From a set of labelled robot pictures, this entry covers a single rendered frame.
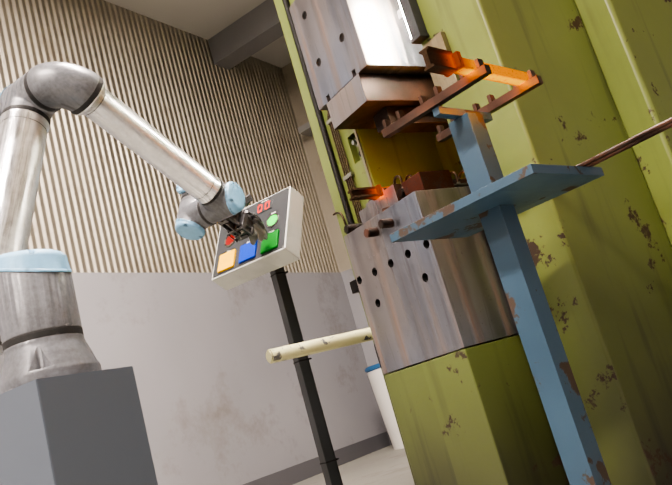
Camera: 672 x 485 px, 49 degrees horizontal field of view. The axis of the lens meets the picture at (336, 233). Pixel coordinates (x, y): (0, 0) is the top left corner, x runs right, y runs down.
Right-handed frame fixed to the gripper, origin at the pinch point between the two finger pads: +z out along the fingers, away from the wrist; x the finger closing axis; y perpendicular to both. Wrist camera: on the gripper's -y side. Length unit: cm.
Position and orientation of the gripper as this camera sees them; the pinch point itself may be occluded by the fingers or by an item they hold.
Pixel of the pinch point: (264, 235)
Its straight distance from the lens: 252.4
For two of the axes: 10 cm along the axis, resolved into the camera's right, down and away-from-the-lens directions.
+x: 8.1, -3.5, -4.8
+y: -0.3, 7.8, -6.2
